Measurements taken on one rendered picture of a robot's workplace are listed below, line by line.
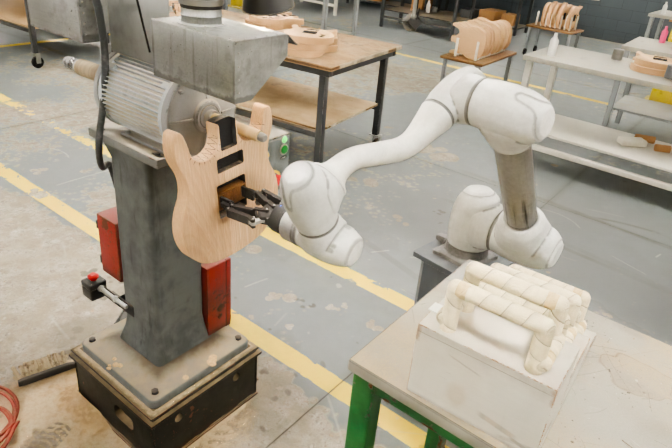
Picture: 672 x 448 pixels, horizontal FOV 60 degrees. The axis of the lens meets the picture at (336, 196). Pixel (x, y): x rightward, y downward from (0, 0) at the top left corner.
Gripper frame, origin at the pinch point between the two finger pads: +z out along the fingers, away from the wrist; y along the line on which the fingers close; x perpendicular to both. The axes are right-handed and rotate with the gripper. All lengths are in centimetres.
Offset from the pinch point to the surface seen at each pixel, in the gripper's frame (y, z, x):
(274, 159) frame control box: 34.0, 17.8, -7.4
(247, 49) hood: -0.5, -9.9, 41.7
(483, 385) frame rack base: -12, -80, -6
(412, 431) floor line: 49, -36, -115
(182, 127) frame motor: 0.5, 19.2, 14.6
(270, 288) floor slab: 78, 69, -116
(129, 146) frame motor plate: -3.8, 40.7, 4.0
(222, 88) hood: -5.1, -5.7, 32.9
